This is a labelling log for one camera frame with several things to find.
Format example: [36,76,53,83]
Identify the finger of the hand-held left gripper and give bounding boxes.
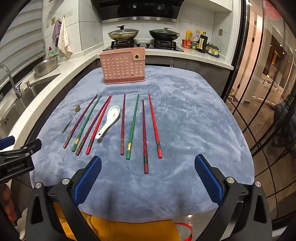
[20,139,42,154]
[0,137,16,149]

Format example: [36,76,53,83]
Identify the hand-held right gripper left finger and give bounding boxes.
[25,156,102,241]

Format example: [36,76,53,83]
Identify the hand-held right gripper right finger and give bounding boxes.
[195,154,273,241]

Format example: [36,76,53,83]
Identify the green chopstick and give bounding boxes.
[126,94,140,160]
[72,95,102,152]

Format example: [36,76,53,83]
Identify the bright red chopstick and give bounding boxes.
[148,94,163,159]
[86,95,113,155]

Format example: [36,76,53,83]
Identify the pink perforated utensil holder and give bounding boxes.
[99,47,147,85]

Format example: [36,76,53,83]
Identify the person's left hand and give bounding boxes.
[0,184,12,222]

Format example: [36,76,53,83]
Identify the blue fleece cloth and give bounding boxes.
[30,65,255,219]

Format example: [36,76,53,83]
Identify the chrome faucet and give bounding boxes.
[0,65,23,99]

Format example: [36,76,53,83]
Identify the stainless steel sink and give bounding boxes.
[0,74,60,139]

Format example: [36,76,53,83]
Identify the small metal spoon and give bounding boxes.
[61,105,81,133]

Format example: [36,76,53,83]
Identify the white ceramic spoon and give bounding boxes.
[95,105,121,139]

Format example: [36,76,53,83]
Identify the stainless steel basin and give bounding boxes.
[33,55,59,77]

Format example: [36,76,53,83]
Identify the window blind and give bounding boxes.
[0,21,47,67]

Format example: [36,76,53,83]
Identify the white hanging cloth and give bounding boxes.
[57,17,73,57]

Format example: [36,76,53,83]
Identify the dark kitchen cabinet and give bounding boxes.
[146,56,232,77]

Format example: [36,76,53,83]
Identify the purple hanging cloth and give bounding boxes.
[52,20,62,47]

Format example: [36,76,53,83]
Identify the glass sliding door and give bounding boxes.
[222,0,296,232]

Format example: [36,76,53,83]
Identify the seasoning jar set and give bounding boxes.
[206,43,220,56]

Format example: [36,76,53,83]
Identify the wok with glass lid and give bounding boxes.
[108,25,139,41]

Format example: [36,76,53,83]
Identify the black gas stove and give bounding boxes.
[102,39,185,52]

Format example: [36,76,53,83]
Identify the black wok with lid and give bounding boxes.
[149,26,181,42]

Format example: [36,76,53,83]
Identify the black range hood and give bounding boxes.
[91,0,185,22]

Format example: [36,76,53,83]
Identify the red strap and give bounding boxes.
[173,222,193,241]

